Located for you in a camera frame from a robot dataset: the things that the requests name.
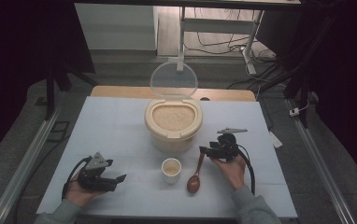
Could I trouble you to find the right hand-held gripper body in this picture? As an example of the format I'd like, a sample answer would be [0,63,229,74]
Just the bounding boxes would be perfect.
[206,127,249,162]

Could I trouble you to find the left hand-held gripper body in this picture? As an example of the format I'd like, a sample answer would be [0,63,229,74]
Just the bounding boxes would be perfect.
[78,151,119,192]

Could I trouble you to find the beige rice container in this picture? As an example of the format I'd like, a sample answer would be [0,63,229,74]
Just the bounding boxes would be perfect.
[144,96,204,153]

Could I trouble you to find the brown wooden spoon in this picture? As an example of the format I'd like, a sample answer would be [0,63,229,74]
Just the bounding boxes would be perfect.
[186,151,207,194]

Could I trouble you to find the white cup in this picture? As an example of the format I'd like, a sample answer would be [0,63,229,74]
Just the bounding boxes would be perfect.
[161,157,182,185]

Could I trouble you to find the person's left hand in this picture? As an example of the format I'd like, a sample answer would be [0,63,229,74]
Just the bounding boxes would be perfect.
[64,175,106,209]

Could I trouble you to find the person's right hand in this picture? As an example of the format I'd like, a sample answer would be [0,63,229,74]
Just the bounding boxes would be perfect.
[210,154,247,191]

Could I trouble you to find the pale blue table mat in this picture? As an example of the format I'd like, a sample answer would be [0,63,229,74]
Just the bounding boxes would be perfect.
[36,95,298,218]

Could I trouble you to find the uncooked rice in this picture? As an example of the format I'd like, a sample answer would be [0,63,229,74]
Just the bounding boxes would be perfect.
[151,105,196,132]

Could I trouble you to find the white paper tag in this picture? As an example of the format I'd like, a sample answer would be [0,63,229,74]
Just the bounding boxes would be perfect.
[268,130,284,149]

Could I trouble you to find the wooden table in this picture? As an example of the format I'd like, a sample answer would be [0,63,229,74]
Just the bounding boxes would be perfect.
[91,85,257,103]

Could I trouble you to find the clear plastic container lid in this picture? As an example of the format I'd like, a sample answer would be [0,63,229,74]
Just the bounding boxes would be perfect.
[149,60,199,100]

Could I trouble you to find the black stand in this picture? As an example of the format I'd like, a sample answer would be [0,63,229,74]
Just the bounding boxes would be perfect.
[44,60,100,121]
[259,18,335,129]

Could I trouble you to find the black curtain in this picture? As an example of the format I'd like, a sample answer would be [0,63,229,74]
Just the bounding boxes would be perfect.
[255,0,357,192]
[0,0,96,171]

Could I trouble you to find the left hand-held gripper black cable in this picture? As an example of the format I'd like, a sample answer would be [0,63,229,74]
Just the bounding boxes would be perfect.
[62,156,93,201]

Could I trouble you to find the hand-held gripper black cable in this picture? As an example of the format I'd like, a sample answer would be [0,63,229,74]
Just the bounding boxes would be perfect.
[62,156,93,201]
[236,144,256,196]

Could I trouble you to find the right hand-held gripper black cable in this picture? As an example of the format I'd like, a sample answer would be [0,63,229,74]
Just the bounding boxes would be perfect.
[236,144,256,196]

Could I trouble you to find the black floor bracket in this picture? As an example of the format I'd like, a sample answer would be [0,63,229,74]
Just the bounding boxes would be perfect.
[46,120,71,144]

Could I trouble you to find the metal rail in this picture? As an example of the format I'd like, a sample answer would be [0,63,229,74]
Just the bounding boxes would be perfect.
[285,98,357,224]
[0,105,63,224]

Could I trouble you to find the white plug with cable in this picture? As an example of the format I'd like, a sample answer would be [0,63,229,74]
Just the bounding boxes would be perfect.
[289,98,311,118]

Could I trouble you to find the black floor cables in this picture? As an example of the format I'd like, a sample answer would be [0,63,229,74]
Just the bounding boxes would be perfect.
[184,7,278,64]

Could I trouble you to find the white desk frame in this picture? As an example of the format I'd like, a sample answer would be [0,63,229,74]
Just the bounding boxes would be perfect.
[176,6,265,76]

